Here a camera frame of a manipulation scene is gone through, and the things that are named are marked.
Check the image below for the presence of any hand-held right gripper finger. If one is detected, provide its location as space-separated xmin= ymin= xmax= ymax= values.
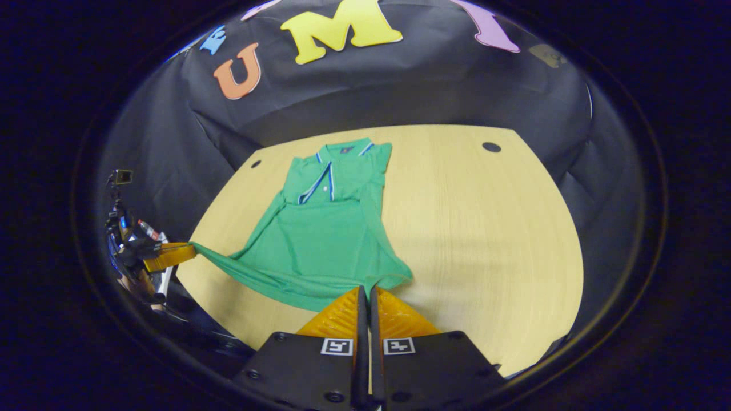
xmin=370 ymin=285 xmax=506 ymax=409
xmin=231 ymin=285 xmax=369 ymax=409

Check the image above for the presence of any green T-shirt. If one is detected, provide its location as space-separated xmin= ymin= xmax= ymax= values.
xmin=188 ymin=137 xmax=415 ymax=313

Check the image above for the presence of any black backdrop cloth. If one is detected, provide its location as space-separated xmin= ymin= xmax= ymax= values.
xmin=94 ymin=0 xmax=649 ymax=343

